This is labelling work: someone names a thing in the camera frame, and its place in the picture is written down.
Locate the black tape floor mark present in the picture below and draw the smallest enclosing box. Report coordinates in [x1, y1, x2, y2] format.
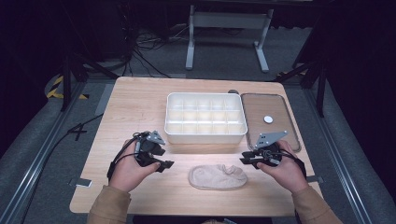
[66, 123, 89, 142]

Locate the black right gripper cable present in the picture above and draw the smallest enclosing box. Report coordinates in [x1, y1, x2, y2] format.
[264, 148, 308, 179]

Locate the long grey tape strip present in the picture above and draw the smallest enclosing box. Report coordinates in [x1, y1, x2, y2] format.
[94, 82, 116, 117]

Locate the black metal stand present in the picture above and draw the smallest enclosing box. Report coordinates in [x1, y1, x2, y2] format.
[60, 52, 120, 112]
[274, 59, 328, 119]

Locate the bundle of floor cables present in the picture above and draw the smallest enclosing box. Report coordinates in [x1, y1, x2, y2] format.
[122, 22, 195, 78]

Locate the person's right hand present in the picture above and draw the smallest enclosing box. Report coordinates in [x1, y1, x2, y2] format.
[256, 140, 309, 194]

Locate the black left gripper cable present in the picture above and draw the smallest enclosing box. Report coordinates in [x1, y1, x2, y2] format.
[106, 132, 142, 181]

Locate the beige sock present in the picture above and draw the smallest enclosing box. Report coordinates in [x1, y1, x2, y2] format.
[188, 163, 248, 190]

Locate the person's left hand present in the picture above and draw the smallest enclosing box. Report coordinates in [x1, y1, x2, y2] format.
[108, 139, 162, 193]

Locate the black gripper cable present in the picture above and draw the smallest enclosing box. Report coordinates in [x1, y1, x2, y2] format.
[264, 148, 308, 179]
[106, 132, 142, 181]

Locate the white metal table frame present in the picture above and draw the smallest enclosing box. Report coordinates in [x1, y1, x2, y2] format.
[185, 4, 275, 74]

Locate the metal floor rail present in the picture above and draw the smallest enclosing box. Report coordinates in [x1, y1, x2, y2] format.
[0, 80, 87, 224]
[304, 88, 373, 224]

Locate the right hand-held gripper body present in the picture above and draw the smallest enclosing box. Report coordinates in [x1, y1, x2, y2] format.
[255, 130, 289, 169]

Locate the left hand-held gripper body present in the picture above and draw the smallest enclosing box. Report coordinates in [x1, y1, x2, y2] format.
[133, 130, 166, 169]

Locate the white divided storage box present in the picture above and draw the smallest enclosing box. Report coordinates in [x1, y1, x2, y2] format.
[163, 91, 248, 145]

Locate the yellow black hazard tape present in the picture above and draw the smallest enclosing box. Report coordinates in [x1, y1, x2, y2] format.
[46, 75, 90, 101]

